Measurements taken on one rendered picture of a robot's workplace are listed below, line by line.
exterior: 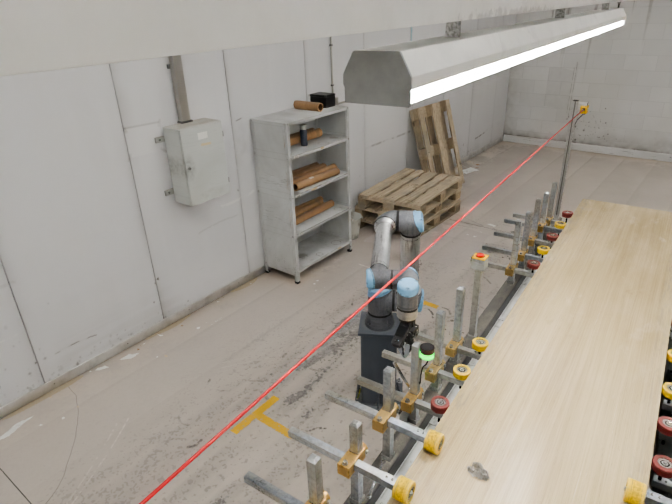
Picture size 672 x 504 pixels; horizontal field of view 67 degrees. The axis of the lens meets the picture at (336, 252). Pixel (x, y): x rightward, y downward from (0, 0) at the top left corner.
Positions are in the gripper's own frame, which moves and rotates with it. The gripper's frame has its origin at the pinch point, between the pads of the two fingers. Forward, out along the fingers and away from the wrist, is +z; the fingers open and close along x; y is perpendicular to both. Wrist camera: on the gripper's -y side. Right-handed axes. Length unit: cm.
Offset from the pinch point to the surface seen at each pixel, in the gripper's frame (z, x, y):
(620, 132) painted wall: 63, 1, 791
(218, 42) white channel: -141, -44, -133
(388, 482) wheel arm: 5, -24, -59
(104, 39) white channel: -142, -44, -144
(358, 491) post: 23, -10, -55
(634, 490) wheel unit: 4, -95, -20
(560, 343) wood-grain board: 11, -55, 62
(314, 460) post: -16, -9, -79
